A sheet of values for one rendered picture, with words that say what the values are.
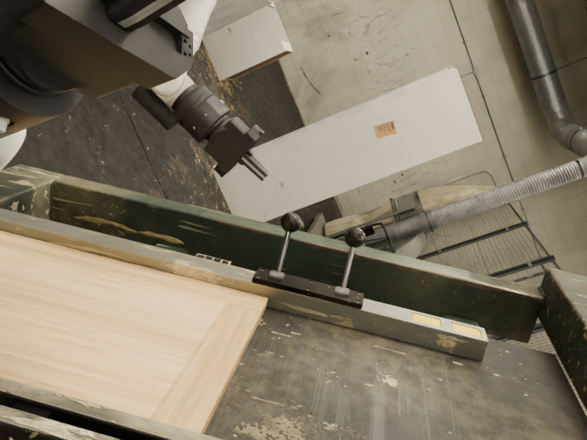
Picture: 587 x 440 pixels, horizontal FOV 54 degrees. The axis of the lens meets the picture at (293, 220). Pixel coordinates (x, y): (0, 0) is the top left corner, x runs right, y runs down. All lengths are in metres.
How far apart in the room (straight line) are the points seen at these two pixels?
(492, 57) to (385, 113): 4.62
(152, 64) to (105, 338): 0.58
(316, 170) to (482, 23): 4.92
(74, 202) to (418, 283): 0.79
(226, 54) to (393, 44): 3.58
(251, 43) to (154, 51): 5.46
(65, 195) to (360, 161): 3.35
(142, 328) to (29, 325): 0.16
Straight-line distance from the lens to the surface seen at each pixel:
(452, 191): 6.68
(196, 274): 1.05
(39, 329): 0.89
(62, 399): 0.67
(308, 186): 4.59
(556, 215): 9.38
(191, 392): 0.77
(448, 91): 4.46
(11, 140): 0.48
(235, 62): 5.85
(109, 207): 1.35
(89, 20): 0.33
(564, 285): 1.26
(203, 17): 1.16
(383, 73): 8.85
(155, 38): 0.36
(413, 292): 1.26
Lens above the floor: 1.71
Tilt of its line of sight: 15 degrees down
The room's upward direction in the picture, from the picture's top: 70 degrees clockwise
